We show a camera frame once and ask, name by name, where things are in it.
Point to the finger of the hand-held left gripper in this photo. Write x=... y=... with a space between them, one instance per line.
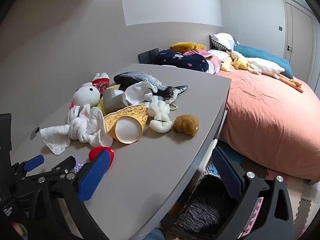
x=33 y=162
x=62 y=165

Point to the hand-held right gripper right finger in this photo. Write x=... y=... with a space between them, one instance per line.
x=226 y=172

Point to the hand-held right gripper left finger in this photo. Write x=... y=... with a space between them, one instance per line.
x=93 y=175

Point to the red ball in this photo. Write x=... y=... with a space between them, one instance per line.
x=94 y=153

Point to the white cloth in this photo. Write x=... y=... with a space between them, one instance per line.
x=56 y=137

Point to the black lined trash bin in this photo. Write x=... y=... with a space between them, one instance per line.
x=205 y=210

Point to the yellow paper cup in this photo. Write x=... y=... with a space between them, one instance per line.
x=127 y=127

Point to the brown plush ball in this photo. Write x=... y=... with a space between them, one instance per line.
x=186 y=125

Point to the white rabbit plush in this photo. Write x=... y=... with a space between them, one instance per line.
x=85 y=96

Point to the grey carton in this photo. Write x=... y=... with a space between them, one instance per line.
x=112 y=100

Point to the red plaid plush doll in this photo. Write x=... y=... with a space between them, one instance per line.
x=100 y=83

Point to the white knit glove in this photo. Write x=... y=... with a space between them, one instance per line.
x=136 y=92

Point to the grey fish plush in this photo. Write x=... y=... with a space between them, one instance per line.
x=142 y=78

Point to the white desk edge guard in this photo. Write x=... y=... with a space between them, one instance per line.
x=207 y=155

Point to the grey desk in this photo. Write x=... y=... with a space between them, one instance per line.
x=140 y=175

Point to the bed with orange cover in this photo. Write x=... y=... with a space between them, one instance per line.
x=265 y=125

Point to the olive elastic loop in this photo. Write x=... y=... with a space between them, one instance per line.
x=174 y=110

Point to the person's leg in jeans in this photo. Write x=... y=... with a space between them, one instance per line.
x=156 y=234

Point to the yellow dotted pillow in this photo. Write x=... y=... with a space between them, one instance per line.
x=226 y=65

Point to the pink cartoon blanket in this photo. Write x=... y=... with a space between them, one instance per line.
x=212 y=63

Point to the yellow duck plush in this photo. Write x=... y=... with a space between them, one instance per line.
x=242 y=63

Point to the white goose plush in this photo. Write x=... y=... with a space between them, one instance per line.
x=265 y=66

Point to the white dotted pillow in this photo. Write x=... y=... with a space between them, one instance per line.
x=217 y=53

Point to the navy rabbit print blanket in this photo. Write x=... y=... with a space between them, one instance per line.
x=185 y=60

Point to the teal cushion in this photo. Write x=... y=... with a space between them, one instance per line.
x=265 y=55

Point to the checkered patchwork pillow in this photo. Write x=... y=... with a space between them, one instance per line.
x=222 y=41

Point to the mustard yellow plush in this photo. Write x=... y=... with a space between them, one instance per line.
x=185 y=47

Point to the grey door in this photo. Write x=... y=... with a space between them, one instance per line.
x=300 y=30

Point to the black wall socket panel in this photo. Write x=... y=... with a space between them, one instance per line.
x=148 y=56

